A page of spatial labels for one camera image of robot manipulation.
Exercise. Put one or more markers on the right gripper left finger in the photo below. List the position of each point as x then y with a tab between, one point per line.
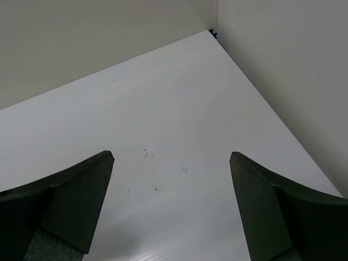
55	218

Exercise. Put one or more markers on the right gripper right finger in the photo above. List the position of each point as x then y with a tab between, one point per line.
284	220

